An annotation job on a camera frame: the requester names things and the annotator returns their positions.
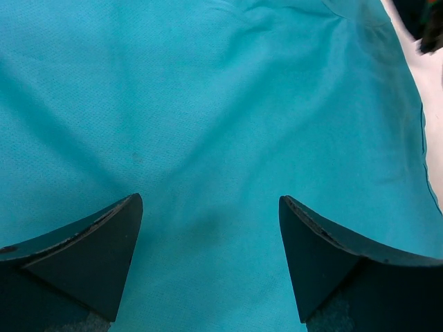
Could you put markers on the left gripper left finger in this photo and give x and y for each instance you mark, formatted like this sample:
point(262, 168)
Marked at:
point(72, 278)

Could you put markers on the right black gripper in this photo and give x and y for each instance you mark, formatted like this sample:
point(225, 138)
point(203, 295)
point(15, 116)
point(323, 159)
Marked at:
point(423, 20)

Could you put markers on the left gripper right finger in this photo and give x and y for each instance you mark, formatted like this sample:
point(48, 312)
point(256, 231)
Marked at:
point(343, 281)

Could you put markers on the teal polo shirt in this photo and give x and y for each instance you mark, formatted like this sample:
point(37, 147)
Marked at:
point(211, 111)

